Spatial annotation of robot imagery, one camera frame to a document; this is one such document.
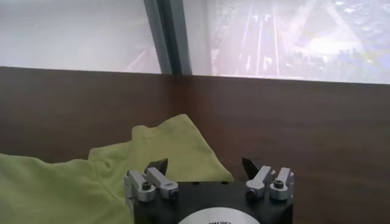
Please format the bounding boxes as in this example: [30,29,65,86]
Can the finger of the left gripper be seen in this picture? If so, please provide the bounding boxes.
[241,156,295,201]
[124,158,180,203]

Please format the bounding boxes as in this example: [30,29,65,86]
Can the lime green t-shirt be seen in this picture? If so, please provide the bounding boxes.
[0,114,235,224]

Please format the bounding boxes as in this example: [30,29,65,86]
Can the dark vertical window mullion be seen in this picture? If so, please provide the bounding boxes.
[143,0,193,75]

